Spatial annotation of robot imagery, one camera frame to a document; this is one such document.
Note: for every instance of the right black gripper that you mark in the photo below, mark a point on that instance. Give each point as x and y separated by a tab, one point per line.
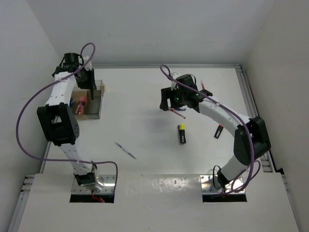
166	93

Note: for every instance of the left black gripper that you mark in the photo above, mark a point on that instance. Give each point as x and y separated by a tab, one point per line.
90	84

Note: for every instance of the yellow cap highlighter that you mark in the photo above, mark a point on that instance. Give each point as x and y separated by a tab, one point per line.
181	131

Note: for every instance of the pink cap highlighter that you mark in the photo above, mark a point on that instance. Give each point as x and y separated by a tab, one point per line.
218	131

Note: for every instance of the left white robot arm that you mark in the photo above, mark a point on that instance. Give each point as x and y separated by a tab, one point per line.
59	123

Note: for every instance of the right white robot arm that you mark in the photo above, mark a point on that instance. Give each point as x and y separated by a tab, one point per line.
251	140

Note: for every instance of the red gel pen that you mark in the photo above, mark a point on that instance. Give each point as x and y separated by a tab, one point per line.
178	114

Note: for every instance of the clear compartment organizer tray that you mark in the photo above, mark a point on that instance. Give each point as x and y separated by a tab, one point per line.
93	107

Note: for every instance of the clear thin ballpoint pen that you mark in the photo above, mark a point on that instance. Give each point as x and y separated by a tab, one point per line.
126	151

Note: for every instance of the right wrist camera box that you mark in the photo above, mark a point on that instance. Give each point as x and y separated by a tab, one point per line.
174	75

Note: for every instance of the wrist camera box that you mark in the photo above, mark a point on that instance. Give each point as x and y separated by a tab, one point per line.
174	75
85	62

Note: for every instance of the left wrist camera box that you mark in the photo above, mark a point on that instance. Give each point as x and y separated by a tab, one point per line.
85	62

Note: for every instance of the aluminium table edge rail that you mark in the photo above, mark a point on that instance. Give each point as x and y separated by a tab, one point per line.
126	66

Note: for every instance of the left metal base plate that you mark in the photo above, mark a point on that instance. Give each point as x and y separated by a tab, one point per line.
104	186

